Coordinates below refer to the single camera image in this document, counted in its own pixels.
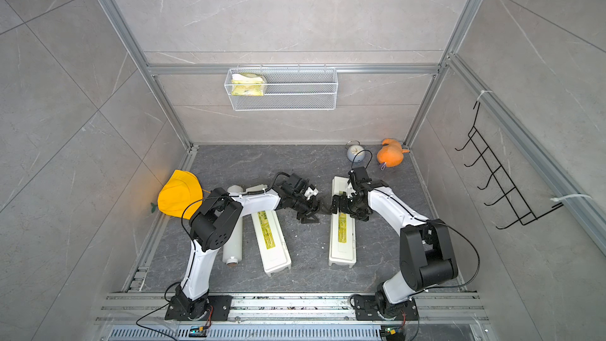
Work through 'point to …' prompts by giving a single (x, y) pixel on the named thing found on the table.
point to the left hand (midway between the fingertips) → (331, 215)
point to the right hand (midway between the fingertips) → (342, 211)
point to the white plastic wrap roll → (233, 253)
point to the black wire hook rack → (525, 214)
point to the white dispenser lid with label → (342, 230)
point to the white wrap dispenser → (271, 241)
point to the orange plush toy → (390, 152)
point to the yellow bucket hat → (181, 189)
